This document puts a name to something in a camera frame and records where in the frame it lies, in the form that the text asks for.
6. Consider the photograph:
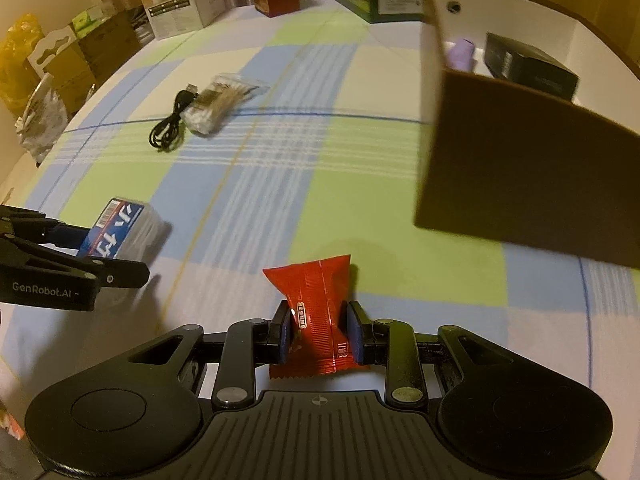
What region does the white plastic bag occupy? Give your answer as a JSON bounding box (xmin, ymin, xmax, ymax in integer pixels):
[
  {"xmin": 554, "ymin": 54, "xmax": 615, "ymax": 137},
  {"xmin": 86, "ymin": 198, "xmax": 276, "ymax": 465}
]
[{"xmin": 15, "ymin": 72, "xmax": 68, "ymax": 163}]

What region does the blue labelled plastic case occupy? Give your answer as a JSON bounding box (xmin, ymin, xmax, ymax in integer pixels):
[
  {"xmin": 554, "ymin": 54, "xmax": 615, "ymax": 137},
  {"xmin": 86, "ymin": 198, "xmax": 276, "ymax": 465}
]
[{"xmin": 77, "ymin": 197, "xmax": 163, "ymax": 261}]

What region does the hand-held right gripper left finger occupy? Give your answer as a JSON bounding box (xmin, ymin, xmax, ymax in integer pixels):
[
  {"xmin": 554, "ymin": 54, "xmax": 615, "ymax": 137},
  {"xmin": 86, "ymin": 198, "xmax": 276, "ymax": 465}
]
[{"xmin": 127, "ymin": 300, "xmax": 296, "ymax": 411}]

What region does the black product box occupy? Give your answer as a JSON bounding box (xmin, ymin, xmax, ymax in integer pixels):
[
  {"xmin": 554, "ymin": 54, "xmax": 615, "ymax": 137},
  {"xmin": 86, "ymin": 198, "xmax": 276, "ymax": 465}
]
[{"xmin": 484, "ymin": 32, "xmax": 580, "ymax": 102}]

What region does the yellow plastic bag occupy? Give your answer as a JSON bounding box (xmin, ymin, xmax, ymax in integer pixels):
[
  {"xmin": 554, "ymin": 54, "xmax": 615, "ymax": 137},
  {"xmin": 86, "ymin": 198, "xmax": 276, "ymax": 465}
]
[{"xmin": 0, "ymin": 15, "xmax": 43, "ymax": 106}]

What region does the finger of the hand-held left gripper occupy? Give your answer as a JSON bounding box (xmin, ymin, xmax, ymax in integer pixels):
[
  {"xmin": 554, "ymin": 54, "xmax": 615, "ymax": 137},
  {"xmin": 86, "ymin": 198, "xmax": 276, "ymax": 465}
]
[
  {"xmin": 0, "ymin": 204, "xmax": 93, "ymax": 256},
  {"xmin": 0, "ymin": 237, "xmax": 151, "ymax": 291}
]

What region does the small purple bottle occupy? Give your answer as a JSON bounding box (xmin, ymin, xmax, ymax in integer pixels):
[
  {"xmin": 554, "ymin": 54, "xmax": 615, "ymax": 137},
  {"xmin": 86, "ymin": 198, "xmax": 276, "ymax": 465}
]
[{"xmin": 446, "ymin": 38, "xmax": 475, "ymax": 72}]

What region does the clear bag of cotton swabs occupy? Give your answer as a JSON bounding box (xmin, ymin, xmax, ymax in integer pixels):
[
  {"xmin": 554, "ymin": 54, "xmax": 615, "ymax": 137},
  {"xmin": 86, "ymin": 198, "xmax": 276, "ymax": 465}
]
[{"xmin": 180, "ymin": 74, "xmax": 271, "ymax": 136}]

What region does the checkered bed sheet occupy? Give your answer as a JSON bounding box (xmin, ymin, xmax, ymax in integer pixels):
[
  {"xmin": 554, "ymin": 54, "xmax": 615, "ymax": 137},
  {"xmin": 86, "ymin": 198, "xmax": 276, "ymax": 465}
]
[{"xmin": 0, "ymin": 0, "xmax": 640, "ymax": 461}]

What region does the small green box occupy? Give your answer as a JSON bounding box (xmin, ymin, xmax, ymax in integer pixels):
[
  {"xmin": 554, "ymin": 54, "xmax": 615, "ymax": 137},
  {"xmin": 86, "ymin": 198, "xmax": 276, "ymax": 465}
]
[{"xmin": 70, "ymin": 6, "xmax": 108, "ymax": 38}]

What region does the red snack packet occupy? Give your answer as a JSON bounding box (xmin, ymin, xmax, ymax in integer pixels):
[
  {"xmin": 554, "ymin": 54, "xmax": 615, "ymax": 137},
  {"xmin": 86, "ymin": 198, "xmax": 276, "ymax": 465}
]
[{"xmin": 262, "ymin": 254, "xmax": 371, "ymax": 378}]

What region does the brown storage box white inside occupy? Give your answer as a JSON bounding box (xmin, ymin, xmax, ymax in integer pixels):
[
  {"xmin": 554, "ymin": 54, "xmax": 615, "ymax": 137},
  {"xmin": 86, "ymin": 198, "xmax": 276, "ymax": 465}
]
[{"xmin": 414, "ymin": 0, "xmax": 640, "ymax": 261}]

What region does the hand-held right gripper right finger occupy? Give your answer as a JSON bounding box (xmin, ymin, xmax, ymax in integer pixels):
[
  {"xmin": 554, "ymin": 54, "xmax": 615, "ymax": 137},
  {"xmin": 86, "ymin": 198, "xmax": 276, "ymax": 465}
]
[{"xmin": 345, "ymin": 301, "xmax": 506, "ymax": 408}]

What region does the brown cardboard box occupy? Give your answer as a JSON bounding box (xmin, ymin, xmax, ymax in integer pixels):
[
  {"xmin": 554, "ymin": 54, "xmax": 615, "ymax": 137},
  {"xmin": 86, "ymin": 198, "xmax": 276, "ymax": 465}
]
[
  {"xmin": 77, "ymin": 7, "xmax": 143, "ymax": 68},
  {"xmin": 50, "ymin": 45, "xmax": 98, "ymax": 111}
]

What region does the white scalloped card box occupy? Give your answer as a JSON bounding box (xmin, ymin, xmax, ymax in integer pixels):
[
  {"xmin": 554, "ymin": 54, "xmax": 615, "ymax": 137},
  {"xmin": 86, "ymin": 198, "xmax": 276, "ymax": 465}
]
[{"xmin": 26, "ymin": 27, "xmax": 78, "ymax": 78}]

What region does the black usb cable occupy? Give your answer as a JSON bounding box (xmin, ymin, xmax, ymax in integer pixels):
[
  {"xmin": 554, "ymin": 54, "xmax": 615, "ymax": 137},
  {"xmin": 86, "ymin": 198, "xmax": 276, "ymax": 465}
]
[{"xmin": 149, "ymin": 83, "xmax": 201, "ymax": 152}]

